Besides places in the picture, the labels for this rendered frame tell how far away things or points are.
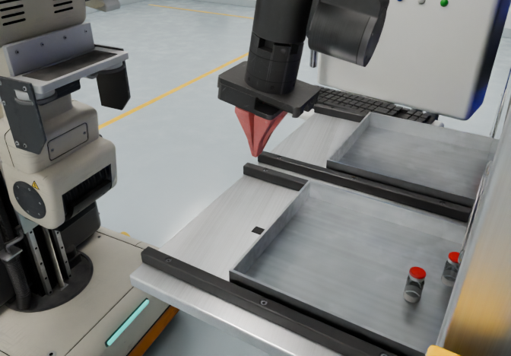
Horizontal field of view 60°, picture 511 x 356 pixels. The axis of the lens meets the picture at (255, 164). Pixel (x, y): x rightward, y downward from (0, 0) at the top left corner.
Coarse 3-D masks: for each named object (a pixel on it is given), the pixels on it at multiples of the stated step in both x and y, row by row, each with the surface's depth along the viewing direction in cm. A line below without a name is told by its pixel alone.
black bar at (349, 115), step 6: (318, 108) 111; (324, 108) 110; (330, 108) 110; (336, 108) 110; (324, 114) 111; (330, 114) 110; (336, 114) 109; (342, 114) 108; (348, 114) 107; (354, 114) 107; (360, 114) 106; (366, 114) 106; (354, 120) 107; (360, 120) 107
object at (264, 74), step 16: (256, 48) 46; (288, 48) 45; (240, 64) 53; (256, 64) 47; (272, 64) 46; (288, 64) 46; (224, 80) 49; (240, 80) 49; (256, 80) 47; (272, 80) 47; (288, 80) 47; (256, 96) 48; (272, 96) 47; (288, 96) 48; (304, 96) 49; (288, 112) 47
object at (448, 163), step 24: (384, 120) 103; (408, 120) 100; (360, 144) 97; (384, 144) 97; (408, 144) 97; (432, 144) 97; (456, 144) 97; (480, 144) 94; (336, 168) 84; (360, 168) 82; (384, 168) 88; (408, 168) 88; (432, 168) 88; (456, 168) 88; (480, 168) 88; (432, 192) 77; (456, 192) 81
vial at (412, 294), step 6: (408, 276) 58; (408, 282) 58; (414, 282) 57; (420, 282) 57; (408, 288) 58; (414, 288) 57; (420, 288) 57; (408, 294) 58; (414, 294) 58; (420, 294) 58; (408, 300) 59; (414, 300) 58
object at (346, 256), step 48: (336, 192) 77; (288, 240) 70; (336, 240) 70; (384, 240) 70; (432, 240) 70; (288, 288) 61; (336, 288) 61; (384, 288) 61; (432, 288) 61; (384, 336) 50; (432, 336) 54
